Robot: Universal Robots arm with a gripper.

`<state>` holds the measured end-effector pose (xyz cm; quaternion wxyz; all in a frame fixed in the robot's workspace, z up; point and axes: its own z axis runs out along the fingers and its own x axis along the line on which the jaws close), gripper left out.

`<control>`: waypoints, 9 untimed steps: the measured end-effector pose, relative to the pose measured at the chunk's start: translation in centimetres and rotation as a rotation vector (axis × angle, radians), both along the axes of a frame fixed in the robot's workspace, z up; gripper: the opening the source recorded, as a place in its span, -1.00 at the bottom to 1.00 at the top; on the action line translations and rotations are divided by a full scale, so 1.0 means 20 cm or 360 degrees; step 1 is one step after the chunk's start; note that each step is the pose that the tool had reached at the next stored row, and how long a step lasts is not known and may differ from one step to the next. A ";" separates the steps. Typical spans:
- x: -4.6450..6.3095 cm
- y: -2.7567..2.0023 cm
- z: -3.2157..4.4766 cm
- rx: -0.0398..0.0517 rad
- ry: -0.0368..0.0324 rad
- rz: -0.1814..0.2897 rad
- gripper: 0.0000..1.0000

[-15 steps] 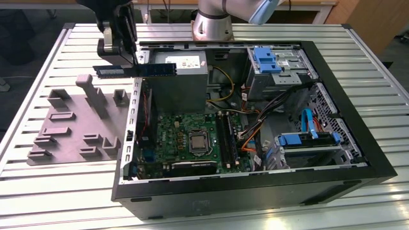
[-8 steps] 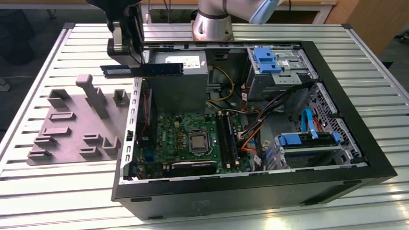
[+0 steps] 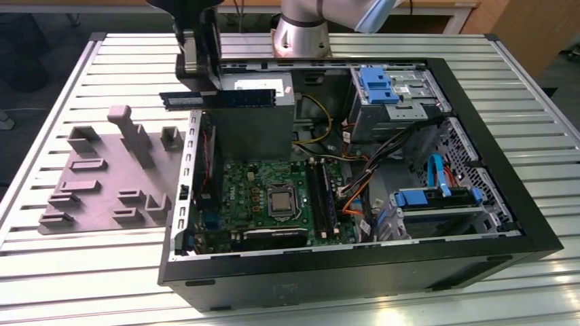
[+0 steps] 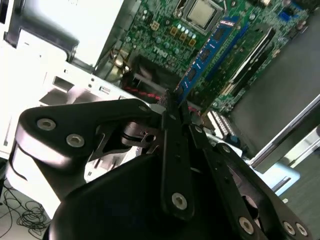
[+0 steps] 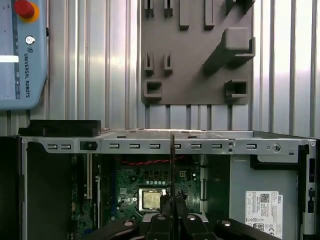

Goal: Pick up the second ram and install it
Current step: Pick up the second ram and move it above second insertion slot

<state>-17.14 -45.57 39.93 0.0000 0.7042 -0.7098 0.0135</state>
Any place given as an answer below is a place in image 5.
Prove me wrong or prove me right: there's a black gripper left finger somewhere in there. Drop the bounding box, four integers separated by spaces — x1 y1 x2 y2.
83 194 174 240

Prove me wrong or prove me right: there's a red twisted wire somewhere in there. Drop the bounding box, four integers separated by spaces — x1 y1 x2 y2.
121 155 186 166

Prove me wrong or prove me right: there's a black open PC case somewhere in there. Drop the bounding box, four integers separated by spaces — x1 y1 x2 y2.
0 119 320 240

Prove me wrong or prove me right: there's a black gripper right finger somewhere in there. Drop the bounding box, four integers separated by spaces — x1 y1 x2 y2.
174 192 275 240

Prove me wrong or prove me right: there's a grey parts rack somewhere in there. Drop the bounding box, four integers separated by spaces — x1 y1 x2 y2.
140 0 256 106

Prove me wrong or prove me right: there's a pale blue teach pendant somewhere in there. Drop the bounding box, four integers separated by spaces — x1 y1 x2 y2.
0 0 50 111

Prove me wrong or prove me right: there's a CPU socket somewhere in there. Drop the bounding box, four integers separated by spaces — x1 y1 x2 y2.
138 187 175 216

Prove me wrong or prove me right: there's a green motherboard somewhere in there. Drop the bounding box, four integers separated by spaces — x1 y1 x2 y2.
71 153 208 240

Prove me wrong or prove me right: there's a black graphics card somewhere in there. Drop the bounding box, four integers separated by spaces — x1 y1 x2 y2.
91 174 117 236

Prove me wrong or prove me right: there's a silver CPU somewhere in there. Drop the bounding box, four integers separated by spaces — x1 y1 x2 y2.
143 191 168 210

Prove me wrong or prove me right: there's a white expansion slot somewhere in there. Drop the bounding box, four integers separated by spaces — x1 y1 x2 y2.
85 153 92 199

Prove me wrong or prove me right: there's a grey power supply unit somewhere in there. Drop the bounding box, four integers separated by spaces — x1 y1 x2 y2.
229 154 305 240

